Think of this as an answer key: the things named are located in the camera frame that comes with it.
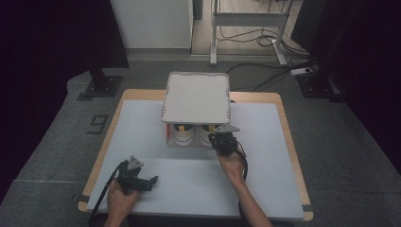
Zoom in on white storage box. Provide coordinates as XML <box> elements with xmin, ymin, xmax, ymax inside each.
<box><xmin>160</xmin><ymin>71</ymin><xmax>233</xmax><ymax>149</ymax></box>

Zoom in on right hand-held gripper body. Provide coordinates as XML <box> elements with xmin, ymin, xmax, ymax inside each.
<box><xmin>207</xmin><ymin>123</ymin><xmax>241</xmax><ymax>156</ymax></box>

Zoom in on person's left hand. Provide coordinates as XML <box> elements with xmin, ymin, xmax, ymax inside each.
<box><xmin>106</xmin><ymin>179</ymin><xmax>142</xmax><ymax>221</ymax></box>

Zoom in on white table mat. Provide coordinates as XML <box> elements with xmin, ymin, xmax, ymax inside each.
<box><xmin>86</xmin><ymin>99</ymin><xmax>305</xmax><ymax>220</ymax></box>

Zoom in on dark curtain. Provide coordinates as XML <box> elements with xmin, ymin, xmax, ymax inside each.
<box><xmin>0</xmin><ymin>0</ymin><xmax>131</xmax><ymax>204</ymax></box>
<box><xmin>290</xmin><ymin>0</ymin><xmax>401</xmax><ymax>175</ymax></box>

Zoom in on wooden table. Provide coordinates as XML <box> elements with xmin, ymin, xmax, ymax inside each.
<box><xmin>78</xmin><ymin>88</ymin><xmax>314</xmax><ymax>222</ymax></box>

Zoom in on white cabinet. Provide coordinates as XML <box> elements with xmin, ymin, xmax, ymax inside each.
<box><xmin>110</xmin><ymin>0</ymin><xmax>194</xmax><ymax>50</ymax></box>

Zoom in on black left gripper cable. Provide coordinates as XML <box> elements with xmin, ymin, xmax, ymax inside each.
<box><xmin>88</xmin><ymin>160</ymin><xmax>130</xmax><ymax>227</ymax></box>

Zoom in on person's right hand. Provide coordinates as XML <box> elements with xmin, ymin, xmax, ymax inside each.
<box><xmin>216</xmin><ymin>149</ymin><xmax>248</xmax><ymax>184</ymax></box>

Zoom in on navy and cream sneaker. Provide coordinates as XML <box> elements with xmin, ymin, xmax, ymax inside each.
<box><xmin>199</xmin><ymin>124</ymin><xmax>221</xmax><ymax>148</ymax></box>
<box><xmin>172</xmin><ymin>123</ymin><xmax>194</xmax><ymax>147</ymax></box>

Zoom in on white desk frame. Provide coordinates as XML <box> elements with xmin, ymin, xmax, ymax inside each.
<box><xmin>209</xmin><ymin>0</ymin><xmax>297</xmax><ymax>67</ymax></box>

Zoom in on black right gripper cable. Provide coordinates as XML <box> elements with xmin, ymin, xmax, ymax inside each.
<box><xmin>235</xmin><ymin>140</ymin><xmax>250</xmax><ymax>221</ymax></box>

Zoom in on black stand base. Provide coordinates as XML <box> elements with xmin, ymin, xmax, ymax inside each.
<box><xmin>82</xmin><ymin>67</ymin><xmax>124</xmax><ymax>98</ymax></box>
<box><xmin>296</xmin><ymin>73</ymin><xmax>347</xmax><ymax>104</ymax></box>

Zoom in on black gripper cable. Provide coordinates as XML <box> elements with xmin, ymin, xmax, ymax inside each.
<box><xmin>88</xmin><ymin>160</ymin><xmax>130</xmax><ymax>227</ymax></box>
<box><xmin>235</xmin><ymin>140</ymin><xmax>250</xmax><ymax>221</ymax></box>

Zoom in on white power strip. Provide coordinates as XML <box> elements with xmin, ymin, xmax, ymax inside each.
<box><xmin>289</xmin><ymin>66</ymin><xmax>313</xmax><ymax>77</ymax></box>

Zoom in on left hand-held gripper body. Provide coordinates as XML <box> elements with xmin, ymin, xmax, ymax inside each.
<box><xmin>116</xmin><ymin>154</ymin><xmax>146</xmax><ymax>196</ymax></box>

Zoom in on black floor cables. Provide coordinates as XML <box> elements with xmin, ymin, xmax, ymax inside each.
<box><xmin>218</xmin><ymin>0</ymin><xmax>317</xmax><ymax>93</ymax></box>

